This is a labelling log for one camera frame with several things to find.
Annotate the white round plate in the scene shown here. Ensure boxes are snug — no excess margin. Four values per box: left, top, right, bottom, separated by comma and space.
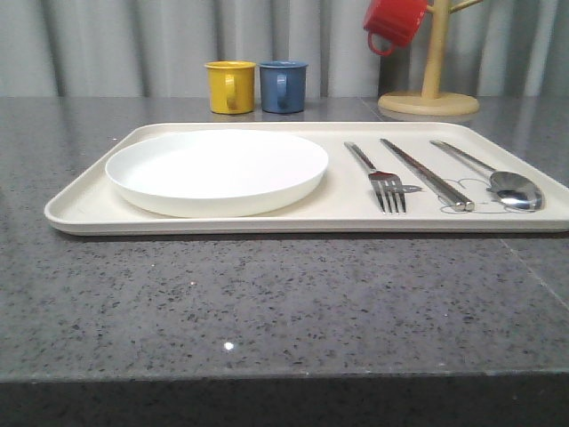
105, 129, 329, 218

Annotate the silver metal fork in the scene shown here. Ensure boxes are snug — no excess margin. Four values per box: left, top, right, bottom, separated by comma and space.
344, 141, 406, 214

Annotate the silver metal chopstick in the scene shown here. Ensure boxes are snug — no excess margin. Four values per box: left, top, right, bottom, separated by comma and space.
369, 139, 474, 214
381, 139, 475, 212

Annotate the silver metal spoon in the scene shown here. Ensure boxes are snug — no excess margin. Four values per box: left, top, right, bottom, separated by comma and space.
430, 140, 545, 212

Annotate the cream rabbit serving tray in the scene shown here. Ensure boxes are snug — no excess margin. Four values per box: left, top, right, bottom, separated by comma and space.
44, 122, 568, 236

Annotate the blue mug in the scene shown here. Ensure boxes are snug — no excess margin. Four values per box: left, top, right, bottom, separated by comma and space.
259, 60, 308, 114

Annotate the yellow mug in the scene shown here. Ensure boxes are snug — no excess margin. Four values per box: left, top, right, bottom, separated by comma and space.
204, 60, 256, 115

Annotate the wooden mug tree stand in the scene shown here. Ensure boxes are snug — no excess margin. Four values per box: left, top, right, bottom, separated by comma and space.
378, 0, 482, 117

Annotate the red mug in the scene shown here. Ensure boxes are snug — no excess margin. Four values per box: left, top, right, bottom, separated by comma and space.
363, 0, 429, 56

